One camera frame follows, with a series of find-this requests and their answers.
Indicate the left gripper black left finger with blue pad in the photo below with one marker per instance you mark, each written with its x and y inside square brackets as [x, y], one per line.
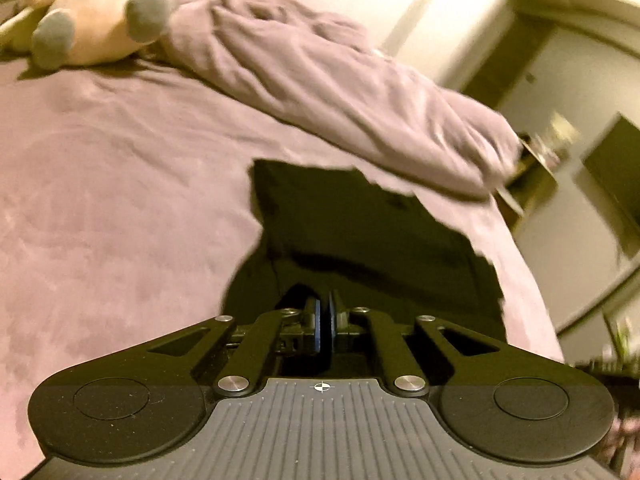
[144, 401]

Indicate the small wooden side table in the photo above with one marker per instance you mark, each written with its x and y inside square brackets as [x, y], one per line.
[532, 183]

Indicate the mauve bed sheet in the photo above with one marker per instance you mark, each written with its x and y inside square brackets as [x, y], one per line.
[125, 211]

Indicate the mauve crumpled duvet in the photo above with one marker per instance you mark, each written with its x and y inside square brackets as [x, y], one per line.
[318, 71]

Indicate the items on side table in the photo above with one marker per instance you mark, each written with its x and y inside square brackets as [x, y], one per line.
[551, 144]

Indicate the pink plush toy grey feet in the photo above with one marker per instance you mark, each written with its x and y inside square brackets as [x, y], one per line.
[58, 33]

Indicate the black garment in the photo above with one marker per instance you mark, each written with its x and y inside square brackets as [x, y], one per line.
[330, 230]

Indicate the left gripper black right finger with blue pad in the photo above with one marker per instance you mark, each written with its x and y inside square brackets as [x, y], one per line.
[503, 402]

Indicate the dark wall television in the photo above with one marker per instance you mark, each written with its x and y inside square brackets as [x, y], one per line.
[613, 165]

